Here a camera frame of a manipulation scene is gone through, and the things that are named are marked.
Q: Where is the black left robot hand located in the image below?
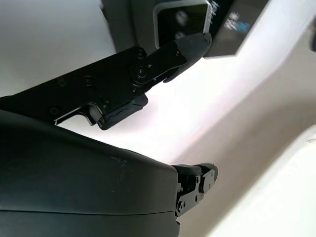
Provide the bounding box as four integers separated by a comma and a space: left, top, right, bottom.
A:
309, 30, 316, 53

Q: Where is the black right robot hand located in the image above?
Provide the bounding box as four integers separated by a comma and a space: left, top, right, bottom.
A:
0, 32, 219, 237

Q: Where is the black RealSense box lid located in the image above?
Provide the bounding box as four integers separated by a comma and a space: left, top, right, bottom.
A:
204, 0, 269, 59

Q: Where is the small silver depth camera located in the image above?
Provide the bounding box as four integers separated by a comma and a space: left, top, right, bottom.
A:
152, 2, 213, 49

